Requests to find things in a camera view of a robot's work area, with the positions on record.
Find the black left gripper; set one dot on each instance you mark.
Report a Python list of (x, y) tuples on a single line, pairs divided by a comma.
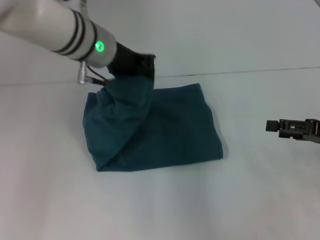
[(127, 63)]

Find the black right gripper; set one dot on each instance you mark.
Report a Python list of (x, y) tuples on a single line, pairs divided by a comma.
[(298, 128)]

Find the teal t-shirt with FREE print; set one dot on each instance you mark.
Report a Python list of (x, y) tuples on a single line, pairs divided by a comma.
[(150, 127)]

